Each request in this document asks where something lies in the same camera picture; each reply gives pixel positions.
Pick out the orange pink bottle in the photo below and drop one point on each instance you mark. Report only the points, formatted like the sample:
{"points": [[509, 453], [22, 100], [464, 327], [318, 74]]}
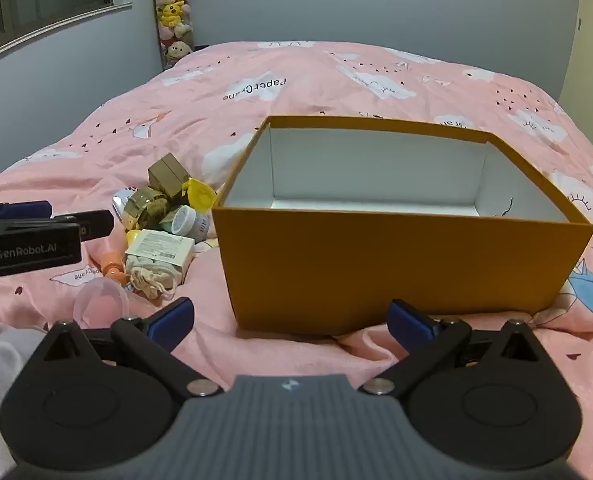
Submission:
{"points": [[112, 265]]}

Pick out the white cloth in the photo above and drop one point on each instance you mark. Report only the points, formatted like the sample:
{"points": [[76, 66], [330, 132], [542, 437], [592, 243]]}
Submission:
{"points": [[1, 375]]}

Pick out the gold faceted jar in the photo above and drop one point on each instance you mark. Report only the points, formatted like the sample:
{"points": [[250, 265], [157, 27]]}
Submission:
{"points": [[144, 207]]}

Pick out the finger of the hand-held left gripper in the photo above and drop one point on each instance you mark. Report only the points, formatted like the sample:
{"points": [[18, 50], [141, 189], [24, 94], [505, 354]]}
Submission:
{"points": [[26, 209], [96, 225]]}

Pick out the pink printed blanket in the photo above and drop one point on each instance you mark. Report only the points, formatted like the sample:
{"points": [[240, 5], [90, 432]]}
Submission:
{"points": [[326, 85]]}

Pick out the white labelled carton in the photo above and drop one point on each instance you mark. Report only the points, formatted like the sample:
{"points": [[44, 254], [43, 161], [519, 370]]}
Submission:
{"points": [[161, 247]]}

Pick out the small white jar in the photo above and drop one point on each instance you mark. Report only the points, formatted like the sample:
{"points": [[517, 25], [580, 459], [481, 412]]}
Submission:
{"points": [[186, 222]]}

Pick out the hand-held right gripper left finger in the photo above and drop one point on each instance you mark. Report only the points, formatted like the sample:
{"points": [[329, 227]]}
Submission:
{"points": [[174, 317]]}

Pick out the white round tin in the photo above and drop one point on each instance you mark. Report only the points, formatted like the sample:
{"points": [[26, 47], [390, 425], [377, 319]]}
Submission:
{"points": [[121, 207]]}

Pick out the column of plush toys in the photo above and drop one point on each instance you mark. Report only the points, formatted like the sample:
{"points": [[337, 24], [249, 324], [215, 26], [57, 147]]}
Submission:
{"points": [[175, 10]]}

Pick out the yellow tape measure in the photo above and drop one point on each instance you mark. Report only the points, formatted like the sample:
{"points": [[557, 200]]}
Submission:
{"points": [[201, 195]]}

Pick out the orange cardboard box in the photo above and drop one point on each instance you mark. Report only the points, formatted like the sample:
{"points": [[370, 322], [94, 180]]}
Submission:
{"points": [[391, 265]]}

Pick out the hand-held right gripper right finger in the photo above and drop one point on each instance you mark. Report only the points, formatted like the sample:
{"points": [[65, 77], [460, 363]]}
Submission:
{"points": [[409, 327]]}

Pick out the small brown box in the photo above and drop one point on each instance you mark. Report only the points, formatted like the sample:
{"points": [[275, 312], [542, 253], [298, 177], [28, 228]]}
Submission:
{"points": [[166, 172]]}

